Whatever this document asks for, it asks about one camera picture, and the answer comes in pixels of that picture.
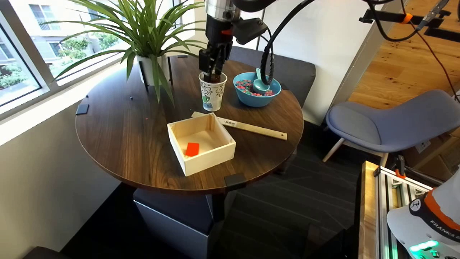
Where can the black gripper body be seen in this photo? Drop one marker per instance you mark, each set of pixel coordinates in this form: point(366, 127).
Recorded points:
point(221, 36)

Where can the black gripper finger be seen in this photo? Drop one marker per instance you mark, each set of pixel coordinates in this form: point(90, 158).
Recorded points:
point(223, 59)
point(206, 62)

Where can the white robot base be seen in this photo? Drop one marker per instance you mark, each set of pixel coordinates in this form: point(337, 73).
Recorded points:
point(412, 224)

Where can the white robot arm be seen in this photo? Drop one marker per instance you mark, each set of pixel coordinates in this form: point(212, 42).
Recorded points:
point(221, 7)

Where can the patterned paper cup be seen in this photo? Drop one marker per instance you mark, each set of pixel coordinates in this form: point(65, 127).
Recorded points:
point(212, 98)

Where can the colourful cereal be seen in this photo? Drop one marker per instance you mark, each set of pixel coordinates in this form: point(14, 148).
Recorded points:
point(245, 86)

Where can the teal measuring scoop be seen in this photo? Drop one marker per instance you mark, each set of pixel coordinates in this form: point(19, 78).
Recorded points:
point(261, 86)

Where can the blue bowl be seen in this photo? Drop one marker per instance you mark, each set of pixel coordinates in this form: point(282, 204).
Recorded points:
point(257, 99)

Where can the white plant pot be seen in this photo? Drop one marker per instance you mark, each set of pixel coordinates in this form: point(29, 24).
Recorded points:
point(146, 69)

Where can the dark upholstered bench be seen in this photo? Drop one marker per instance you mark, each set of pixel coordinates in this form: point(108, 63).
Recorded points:
point(292, 76)

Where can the light wooden ruler stick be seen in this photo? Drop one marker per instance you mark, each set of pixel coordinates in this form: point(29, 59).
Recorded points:
point(254, 128)

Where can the green spiky plant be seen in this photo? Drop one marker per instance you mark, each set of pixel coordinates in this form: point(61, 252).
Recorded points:
point(139, 23)

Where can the orange block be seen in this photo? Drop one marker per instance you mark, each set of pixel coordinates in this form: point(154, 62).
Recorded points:
point(192, 150)

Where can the light wooden box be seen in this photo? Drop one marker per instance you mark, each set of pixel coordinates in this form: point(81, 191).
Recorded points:
point(211, 160)

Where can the black tape patch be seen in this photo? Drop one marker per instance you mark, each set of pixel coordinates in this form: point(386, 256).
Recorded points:
point(83, 108)

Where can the grey upholstered seat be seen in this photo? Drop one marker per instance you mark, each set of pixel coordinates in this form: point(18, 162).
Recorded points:
point(173, 210)

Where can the blue shell chair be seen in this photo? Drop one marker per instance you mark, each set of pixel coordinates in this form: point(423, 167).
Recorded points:
point(383, 124)

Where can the wooden board edge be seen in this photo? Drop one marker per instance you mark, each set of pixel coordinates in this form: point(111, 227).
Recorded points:
point(369, 216)

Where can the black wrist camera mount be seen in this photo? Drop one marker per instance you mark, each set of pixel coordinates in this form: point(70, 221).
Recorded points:
point(246, 29)

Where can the black camera stand bar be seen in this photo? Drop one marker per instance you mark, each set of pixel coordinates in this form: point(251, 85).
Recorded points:
point(383, 17)

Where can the window with white frame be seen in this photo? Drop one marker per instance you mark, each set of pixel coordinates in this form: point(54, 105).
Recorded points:
point(19, 72)

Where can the aluminium rail frame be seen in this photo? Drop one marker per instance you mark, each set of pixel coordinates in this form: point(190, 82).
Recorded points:
point(386, 216)

